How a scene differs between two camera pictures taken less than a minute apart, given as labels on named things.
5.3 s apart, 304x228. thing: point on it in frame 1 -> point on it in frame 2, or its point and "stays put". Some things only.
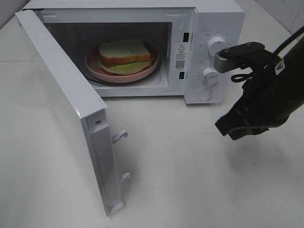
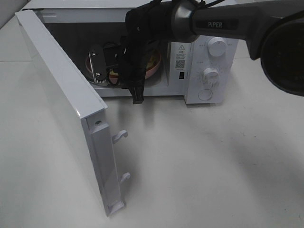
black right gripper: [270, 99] -> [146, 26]
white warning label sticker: [181, 54] stays put
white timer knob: [210, 75] stays put
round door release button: [204, 94] stays put
